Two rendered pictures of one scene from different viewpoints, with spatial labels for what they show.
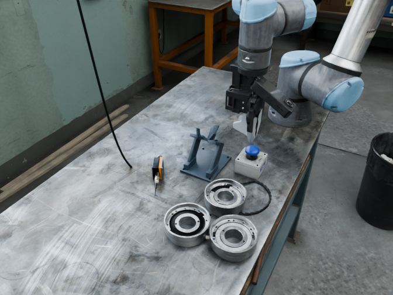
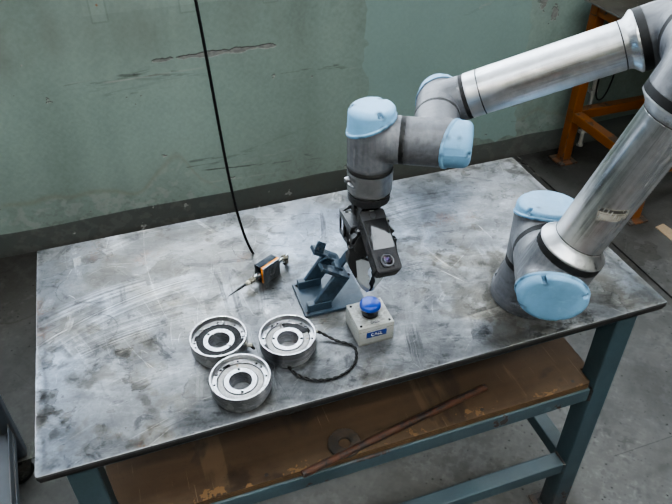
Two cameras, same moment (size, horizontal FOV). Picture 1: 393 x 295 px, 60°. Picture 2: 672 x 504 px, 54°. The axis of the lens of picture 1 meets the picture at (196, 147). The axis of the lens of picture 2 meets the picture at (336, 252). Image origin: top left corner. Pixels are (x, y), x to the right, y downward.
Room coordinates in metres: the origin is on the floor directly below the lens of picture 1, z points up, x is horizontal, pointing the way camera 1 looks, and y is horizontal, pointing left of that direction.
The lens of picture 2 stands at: (0.04, -0.71, 1.72)
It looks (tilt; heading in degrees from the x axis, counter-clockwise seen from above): 39 degrees down; 42
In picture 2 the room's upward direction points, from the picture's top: 1 degrees counter-clockwise
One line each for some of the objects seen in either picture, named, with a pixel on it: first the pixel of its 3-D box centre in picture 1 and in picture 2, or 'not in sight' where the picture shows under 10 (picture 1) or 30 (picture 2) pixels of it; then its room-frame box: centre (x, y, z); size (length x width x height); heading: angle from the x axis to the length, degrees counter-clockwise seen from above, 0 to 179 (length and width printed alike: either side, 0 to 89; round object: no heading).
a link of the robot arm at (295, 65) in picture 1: (299, 72); (543, 230); (1.04, -0.33, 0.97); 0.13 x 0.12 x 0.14; 32
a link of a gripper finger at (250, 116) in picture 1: (251, 115); (359, 255); (0.74, -0.14, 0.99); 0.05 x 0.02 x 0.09; 150
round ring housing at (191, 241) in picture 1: (187, 225); (219, 343); (0.53, 0.02, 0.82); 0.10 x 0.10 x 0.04
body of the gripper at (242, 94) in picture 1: (248, 88); (366, 217); (0.77, -0.13, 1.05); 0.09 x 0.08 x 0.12; 60
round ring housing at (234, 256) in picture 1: (233, 238); (241, 383); (0.49, -0.08, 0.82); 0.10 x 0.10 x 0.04
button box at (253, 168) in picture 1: (251, 161); (372, 320); (0.76, -0.16, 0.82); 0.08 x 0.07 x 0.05; 150
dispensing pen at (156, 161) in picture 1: (156, 174); (258, 274); (0.71, 0.11, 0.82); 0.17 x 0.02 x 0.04; 0
